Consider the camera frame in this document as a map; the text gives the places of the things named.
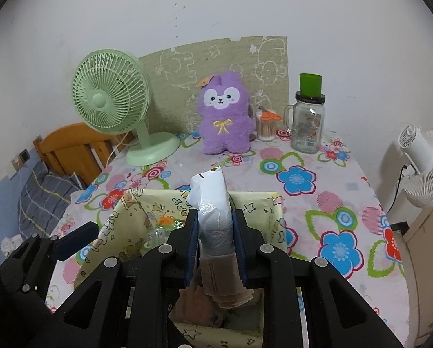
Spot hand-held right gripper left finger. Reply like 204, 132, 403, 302
28, 208, 200, 348

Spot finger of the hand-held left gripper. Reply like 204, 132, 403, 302
51, 222, 100, 262

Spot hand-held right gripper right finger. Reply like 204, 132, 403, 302
232, 209, 403, 348

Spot beige stockings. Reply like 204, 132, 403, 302
201, 257, 254, 309

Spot yellow printed fabric storage box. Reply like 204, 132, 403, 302
80, 188, 287, 348

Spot white plastic-wrapped packet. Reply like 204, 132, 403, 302
185, 166, 236, 262

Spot clear plastic packet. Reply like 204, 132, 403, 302
144, 215, 188, 251

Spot white crumpled cloth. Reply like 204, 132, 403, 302
1, 234, 25, 258

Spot grey plaid pillow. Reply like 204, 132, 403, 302
16, 161, 83, 240

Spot cotton swab container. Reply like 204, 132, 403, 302
256, 106, 283, 142

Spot purple plush toy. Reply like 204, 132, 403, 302
195, 72, 256, 155

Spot green desk fan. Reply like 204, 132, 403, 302
71, 48, 181, 167

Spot glass jar mug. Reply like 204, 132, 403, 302
283, 92, 326, 153

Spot green plastic cup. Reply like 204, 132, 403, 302
299, 73, 323, 97

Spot beige patterned board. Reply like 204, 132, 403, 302
138, 35, 289, 138

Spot white fan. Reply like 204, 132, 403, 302
398, 124, 433, 209

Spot white fan cable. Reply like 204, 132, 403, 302
107, 132, 130, 164

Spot black fan cable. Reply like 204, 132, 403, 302
387, 165, 408, 213

